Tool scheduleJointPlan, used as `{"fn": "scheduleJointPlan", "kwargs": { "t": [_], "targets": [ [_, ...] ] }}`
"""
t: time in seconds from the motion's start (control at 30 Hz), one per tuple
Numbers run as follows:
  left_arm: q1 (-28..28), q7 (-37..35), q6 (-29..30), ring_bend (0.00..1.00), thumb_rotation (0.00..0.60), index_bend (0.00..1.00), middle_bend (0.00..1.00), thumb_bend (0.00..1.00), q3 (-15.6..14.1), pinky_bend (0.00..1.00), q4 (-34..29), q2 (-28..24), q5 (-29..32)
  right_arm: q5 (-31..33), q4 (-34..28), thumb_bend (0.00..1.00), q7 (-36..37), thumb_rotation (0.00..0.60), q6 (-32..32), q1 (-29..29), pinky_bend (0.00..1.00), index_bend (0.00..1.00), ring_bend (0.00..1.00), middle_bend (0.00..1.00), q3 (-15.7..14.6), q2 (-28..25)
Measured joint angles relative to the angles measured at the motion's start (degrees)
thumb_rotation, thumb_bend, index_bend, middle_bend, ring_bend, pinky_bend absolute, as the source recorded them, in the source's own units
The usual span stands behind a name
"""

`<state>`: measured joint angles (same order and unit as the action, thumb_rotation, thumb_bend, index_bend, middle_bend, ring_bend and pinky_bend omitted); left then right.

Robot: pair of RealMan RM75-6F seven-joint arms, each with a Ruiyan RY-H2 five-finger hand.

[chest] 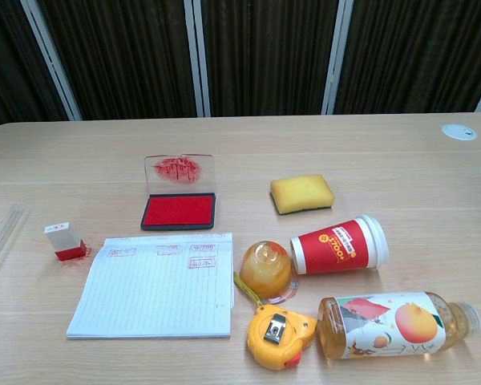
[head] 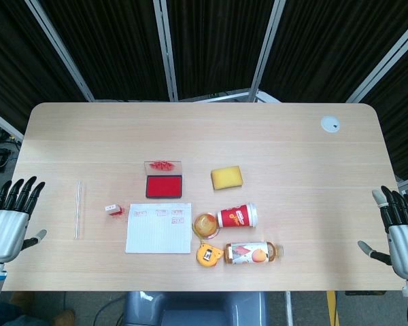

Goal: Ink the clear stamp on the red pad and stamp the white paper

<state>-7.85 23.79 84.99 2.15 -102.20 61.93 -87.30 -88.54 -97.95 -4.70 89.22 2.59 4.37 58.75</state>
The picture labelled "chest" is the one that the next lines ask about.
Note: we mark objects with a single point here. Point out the dark ribbed partition panel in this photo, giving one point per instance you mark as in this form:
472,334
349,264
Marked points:
12,68
124,56
417,56
268,56

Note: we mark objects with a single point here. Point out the clear acrylic tray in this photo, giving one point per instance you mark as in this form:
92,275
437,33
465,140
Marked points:
0,240

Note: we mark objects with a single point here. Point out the red ink pad clear lid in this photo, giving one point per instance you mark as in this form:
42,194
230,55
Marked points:
178,210

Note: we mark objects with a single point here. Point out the white lined notepad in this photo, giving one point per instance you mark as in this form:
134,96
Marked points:
156,293

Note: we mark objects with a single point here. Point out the yellow sponge green base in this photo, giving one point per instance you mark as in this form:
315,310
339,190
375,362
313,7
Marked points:
302,191

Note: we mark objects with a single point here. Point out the red paper cup white lid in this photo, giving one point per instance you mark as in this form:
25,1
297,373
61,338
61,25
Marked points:
336,248

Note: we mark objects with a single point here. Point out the red and white stamp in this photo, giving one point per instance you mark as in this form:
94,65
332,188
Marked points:
65,241

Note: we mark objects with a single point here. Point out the orange fruit jelly cup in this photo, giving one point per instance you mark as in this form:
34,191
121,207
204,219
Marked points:
265,268

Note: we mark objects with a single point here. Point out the peach juice plastic bottle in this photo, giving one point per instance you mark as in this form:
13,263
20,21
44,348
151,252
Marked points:
393,325

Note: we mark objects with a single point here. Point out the yellow tape measure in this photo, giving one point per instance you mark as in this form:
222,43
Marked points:
278,337

